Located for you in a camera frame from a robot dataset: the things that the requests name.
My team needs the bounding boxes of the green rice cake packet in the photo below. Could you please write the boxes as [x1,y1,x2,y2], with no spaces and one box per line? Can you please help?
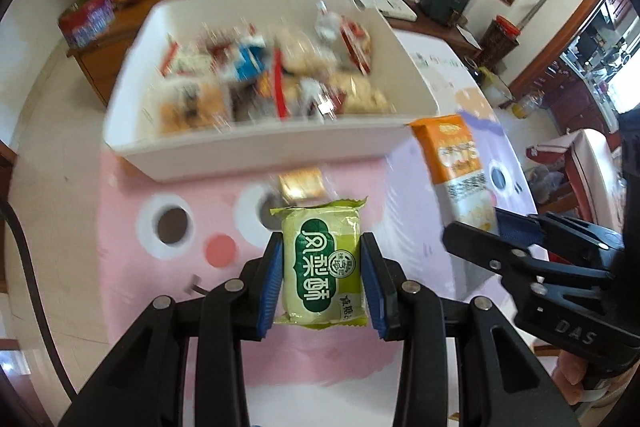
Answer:
[271,199,368,329]

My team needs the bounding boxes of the small yellow cube snack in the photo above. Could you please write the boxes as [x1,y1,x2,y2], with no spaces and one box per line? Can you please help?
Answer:
[278,167,326,204]

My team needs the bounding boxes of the orange white oats bar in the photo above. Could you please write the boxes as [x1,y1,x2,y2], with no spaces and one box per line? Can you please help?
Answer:
[409,115,498,234]

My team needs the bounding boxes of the brown red chocolate packet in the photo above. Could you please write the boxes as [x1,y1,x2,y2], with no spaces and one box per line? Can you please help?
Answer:
[299,78,345,121]

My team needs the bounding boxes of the blue snack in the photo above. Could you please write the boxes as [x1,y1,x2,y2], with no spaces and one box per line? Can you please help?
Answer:
[220,36,267,82]

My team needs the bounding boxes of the clear bag puffed snacks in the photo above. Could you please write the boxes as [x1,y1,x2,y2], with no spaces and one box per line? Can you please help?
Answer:
[274,27,338,77]

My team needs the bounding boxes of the beige barcode snack packet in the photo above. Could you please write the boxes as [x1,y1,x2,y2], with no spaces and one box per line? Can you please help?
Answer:
[160,41,213,78]

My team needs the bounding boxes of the red white sausage packet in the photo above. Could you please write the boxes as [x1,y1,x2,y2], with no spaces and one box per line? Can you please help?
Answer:
[340,16,372,76]

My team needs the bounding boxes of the clear tray yellow biscuits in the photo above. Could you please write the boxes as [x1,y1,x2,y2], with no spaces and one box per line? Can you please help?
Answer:
[156,80,232,134]

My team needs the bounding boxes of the clear bag pale chips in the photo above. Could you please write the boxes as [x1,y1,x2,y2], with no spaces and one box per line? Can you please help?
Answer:
[328,72,395,115]

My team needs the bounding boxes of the person right hand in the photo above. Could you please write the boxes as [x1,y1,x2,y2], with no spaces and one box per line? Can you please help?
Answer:
[551,350,588,405]

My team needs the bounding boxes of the cartoon monster tablecloth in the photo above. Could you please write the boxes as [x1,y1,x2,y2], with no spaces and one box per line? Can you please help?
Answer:
[96,28,539,427]

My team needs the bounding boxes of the red lidded brown container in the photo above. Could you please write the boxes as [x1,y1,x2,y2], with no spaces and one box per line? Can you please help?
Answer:
[476,15,521,69]

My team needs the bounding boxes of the white plastic storage bin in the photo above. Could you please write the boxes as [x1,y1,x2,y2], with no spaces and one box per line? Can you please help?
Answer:
[103,0,439,181]

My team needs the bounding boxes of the dark green air fryer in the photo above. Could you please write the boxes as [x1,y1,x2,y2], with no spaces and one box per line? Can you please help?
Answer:
[418,0,470,27]

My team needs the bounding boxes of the white set-top box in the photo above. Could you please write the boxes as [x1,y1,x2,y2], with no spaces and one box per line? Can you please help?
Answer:
[355,0,418,23]

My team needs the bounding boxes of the long wooden tv cabinet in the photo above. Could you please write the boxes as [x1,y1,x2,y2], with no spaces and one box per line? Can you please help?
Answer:
[67,0,482,108]

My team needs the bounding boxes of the red round biscuit tin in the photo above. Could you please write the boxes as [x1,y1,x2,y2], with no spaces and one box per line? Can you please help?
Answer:
[58,0,115,49]

